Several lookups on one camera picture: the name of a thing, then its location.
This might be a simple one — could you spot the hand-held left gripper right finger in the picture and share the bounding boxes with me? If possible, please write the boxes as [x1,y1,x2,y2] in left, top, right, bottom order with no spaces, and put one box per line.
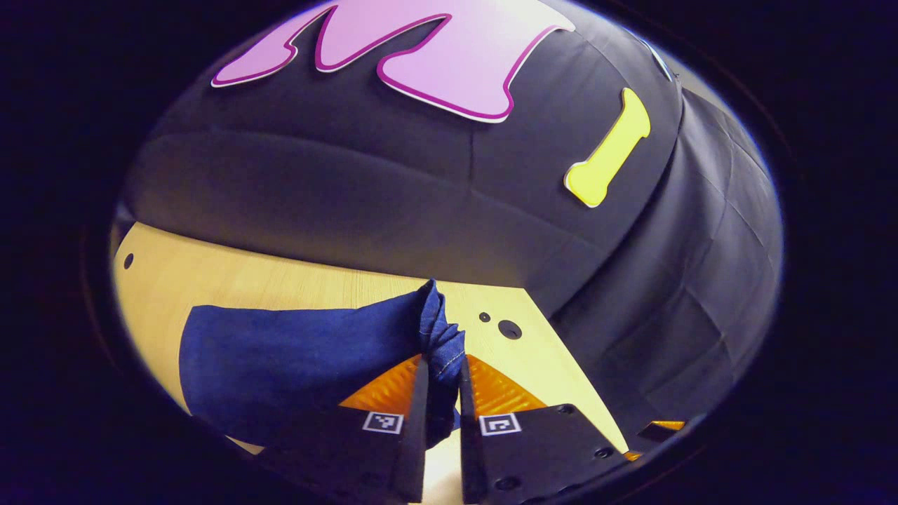
[459,353,630,505]

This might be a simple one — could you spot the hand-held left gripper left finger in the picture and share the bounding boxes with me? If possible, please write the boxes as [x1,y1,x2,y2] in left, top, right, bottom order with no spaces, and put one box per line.
[256,354,430,504]

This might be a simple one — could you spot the blue denim jeans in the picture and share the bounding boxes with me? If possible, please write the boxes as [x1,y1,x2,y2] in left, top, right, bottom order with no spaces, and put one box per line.
[179,278,467,450]

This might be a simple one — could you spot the black backdrop cloth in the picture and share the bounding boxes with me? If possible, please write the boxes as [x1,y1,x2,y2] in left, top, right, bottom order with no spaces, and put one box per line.
[123,0,784,450]

